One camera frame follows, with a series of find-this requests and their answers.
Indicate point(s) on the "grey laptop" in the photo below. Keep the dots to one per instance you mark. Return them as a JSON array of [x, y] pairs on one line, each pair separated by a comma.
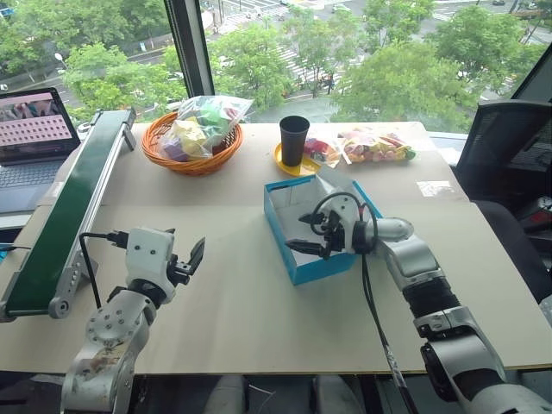
[[30, 129]]

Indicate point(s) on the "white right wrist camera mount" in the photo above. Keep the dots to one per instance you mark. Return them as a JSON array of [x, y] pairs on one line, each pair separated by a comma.
[[343, 211]]

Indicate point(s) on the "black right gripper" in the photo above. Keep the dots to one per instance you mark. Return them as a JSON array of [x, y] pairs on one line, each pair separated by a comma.
[[333, 241]]

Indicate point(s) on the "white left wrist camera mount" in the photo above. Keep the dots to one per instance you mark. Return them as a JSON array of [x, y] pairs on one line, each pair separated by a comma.
[[146, 254]]

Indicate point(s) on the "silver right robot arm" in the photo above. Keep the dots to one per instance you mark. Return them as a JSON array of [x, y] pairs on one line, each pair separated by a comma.
[[416, 259]]

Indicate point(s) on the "clear tape patch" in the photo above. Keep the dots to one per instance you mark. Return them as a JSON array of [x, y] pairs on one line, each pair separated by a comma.
[[435, 188]]

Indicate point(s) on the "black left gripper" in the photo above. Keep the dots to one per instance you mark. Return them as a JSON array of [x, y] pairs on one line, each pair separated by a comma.
[[181, 271]]

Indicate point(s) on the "black plastic cup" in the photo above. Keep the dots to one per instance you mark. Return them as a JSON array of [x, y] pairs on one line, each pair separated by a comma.
[[294, 142]]

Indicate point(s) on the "dark window frame post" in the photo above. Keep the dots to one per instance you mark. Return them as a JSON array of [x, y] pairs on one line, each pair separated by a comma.
[[190, 47]]

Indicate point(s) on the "red and black object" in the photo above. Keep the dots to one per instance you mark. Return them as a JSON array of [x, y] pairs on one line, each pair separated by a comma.
[[537, 215]]

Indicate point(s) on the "slanted dark window frame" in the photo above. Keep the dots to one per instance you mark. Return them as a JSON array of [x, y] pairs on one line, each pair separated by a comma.
[[535, 77]]

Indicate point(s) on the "large plastic bag of toys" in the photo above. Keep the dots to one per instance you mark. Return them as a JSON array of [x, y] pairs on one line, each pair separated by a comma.
[[377, 148]]

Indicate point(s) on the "black mesh office chair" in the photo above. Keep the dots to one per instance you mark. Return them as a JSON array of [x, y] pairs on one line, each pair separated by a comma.
[[500, 142]]

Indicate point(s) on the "orange woven basket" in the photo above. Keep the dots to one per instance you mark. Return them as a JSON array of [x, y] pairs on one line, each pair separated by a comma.
[[194, 166]]

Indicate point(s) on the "plastic bag of colourful blocks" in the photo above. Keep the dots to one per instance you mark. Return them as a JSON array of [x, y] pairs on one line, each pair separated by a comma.
[[202, 125]]

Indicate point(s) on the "blue cardboard box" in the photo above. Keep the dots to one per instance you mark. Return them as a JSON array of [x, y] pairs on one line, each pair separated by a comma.
[[319, 269]]

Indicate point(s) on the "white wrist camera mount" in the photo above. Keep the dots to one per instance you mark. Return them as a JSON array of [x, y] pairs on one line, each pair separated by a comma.
[[343, 211], [146, 254]]

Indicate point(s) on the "yellow plate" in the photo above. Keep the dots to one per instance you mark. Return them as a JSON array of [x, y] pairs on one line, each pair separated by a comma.
[[302, 169]]

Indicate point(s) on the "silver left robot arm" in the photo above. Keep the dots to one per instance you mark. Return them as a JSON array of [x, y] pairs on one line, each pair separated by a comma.
[[108, 328]]

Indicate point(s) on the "small plastic bag of toys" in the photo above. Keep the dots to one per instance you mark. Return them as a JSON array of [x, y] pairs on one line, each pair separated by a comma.
[[322, 151]]

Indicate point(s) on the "green conveyor belt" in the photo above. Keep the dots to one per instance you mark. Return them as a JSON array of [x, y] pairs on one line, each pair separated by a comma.
[[64, 207]]

